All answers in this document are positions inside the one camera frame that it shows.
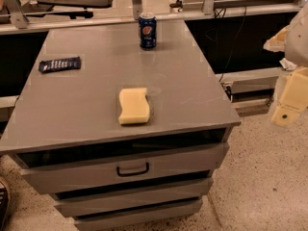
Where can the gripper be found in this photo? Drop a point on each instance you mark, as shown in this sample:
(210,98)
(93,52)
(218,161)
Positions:
(297,40)

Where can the yellow sponge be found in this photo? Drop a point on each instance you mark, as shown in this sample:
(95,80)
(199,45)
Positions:
(134,106)

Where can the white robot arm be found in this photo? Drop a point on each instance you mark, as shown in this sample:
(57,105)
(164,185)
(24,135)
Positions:
(292,40)

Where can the dark blue rxbar wrapper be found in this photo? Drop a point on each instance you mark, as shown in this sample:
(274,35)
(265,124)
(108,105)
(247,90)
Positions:
(59,65)

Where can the middle grey drawer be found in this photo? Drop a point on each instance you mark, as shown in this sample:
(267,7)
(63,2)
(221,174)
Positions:
(113,201)

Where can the grey drawer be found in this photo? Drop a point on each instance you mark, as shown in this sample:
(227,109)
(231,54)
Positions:
(113,201)
(102,172)
(140,215)

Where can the bottom grey drawer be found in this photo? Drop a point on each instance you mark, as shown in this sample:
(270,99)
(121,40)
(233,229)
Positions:
(140,215)

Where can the blue pepsi can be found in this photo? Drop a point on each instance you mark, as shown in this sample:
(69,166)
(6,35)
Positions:
(147,30)

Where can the grey drawer cabinet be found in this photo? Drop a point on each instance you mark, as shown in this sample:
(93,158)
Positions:
(131,136)

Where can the top grey drawer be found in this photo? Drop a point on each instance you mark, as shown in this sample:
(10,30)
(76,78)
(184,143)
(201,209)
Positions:
(102,172)

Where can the black sneaker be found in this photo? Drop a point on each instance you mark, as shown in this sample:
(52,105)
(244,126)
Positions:
(5,198)

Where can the black drawer handle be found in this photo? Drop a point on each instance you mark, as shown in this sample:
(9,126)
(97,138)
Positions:
(132,171)

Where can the metal frame rail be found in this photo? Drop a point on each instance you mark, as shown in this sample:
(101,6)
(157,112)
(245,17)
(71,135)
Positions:
(29,16)

